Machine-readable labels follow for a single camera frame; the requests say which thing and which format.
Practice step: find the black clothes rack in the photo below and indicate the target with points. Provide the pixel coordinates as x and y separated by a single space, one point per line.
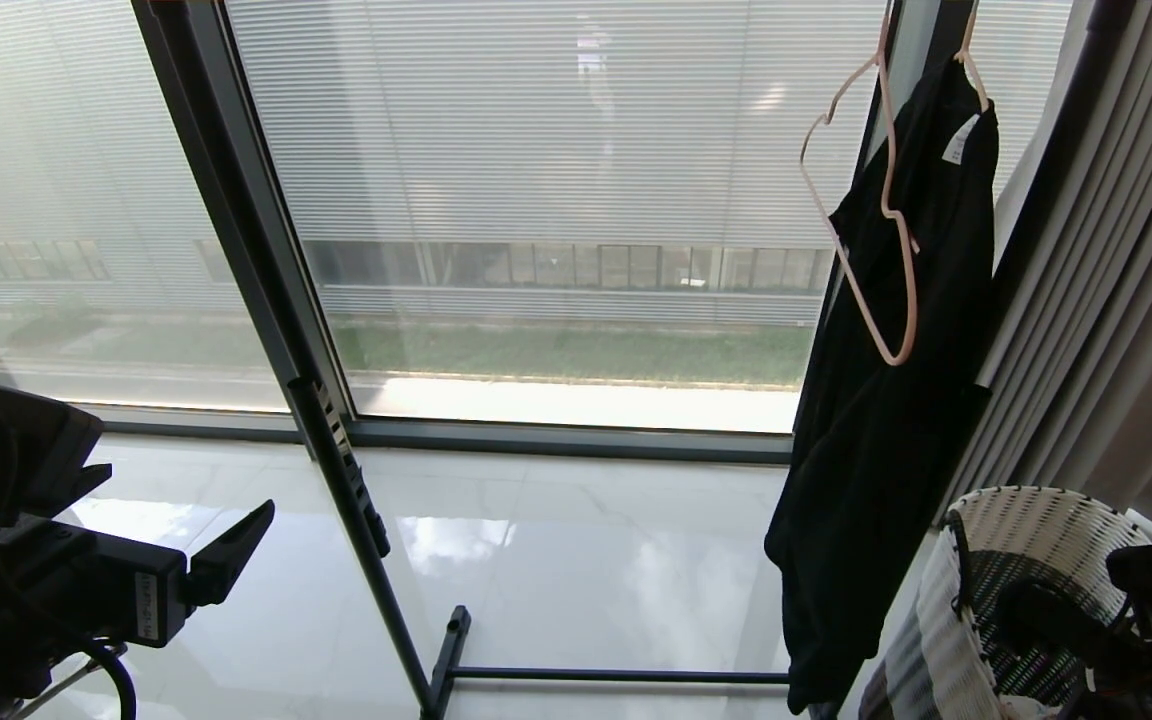
356 500

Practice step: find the black garment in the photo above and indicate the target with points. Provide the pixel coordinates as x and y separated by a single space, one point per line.
886 450

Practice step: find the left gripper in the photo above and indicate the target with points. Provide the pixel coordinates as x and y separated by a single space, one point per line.
106 585

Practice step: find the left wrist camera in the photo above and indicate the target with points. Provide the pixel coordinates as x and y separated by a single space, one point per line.
46 440

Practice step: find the pink clothes hanger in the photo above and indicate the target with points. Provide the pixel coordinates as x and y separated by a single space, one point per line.
979 85
911 300

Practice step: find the window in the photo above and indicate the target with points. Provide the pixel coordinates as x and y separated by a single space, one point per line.
236 200

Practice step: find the white laundry basket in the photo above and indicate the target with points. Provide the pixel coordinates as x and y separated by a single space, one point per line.
1026 515

